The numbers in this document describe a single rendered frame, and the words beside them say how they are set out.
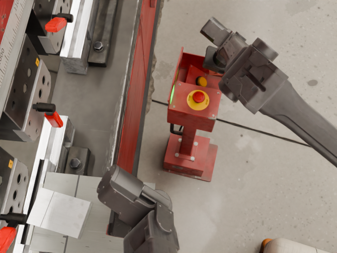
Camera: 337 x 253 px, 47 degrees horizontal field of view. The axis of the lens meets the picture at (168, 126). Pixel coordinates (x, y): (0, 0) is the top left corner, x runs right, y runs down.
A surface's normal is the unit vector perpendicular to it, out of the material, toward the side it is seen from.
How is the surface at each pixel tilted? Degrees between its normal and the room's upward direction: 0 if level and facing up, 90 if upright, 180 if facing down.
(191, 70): 35
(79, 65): 90
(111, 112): 0
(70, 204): 0
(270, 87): 41
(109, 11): 0
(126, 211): 49
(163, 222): 54
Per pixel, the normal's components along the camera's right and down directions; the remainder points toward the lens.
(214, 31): -0.24, 0.18
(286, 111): -0.06, 0.33
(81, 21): 0.01, -0.37
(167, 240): 0.63, -0.69
